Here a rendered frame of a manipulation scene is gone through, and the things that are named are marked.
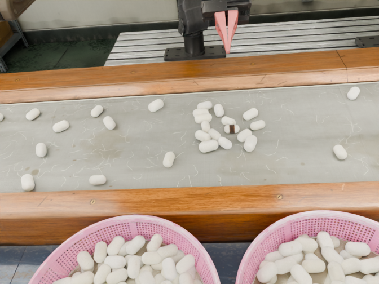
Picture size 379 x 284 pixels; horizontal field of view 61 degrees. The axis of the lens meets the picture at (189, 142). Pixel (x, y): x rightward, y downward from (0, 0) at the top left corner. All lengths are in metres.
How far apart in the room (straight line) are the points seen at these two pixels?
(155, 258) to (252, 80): 0.47
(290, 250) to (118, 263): 0.25
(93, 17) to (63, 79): 2.04
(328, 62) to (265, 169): 0.36
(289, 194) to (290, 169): 0.08
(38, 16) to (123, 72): 2.29
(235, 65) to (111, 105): 0.32
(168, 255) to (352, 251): 0.26
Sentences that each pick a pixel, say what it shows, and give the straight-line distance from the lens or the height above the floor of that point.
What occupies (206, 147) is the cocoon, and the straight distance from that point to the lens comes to 0.61.
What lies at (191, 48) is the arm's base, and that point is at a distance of 1.04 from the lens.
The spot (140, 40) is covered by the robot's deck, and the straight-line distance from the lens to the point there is 1.23.
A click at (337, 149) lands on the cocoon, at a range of 0.63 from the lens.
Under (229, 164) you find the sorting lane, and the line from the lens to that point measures 0.60.
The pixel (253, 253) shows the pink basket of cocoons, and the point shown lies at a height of 0.76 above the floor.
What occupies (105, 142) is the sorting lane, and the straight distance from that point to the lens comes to 0.70.
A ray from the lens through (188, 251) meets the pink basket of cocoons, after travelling 0.51.
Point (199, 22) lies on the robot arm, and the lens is 0.99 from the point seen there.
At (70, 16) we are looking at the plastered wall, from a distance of 3.00.
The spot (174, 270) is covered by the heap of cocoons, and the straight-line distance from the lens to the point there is 0.50.
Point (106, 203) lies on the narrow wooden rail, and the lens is 0.56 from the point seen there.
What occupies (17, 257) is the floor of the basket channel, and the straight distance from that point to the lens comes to 0.68.
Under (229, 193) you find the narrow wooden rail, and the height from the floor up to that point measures 0.76.
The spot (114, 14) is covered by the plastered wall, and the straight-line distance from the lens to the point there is 2.86.
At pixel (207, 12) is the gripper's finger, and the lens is 0.70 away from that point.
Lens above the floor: 1.19
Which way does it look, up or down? 43 degrees down
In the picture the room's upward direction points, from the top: 8 degrees counter-clockwise
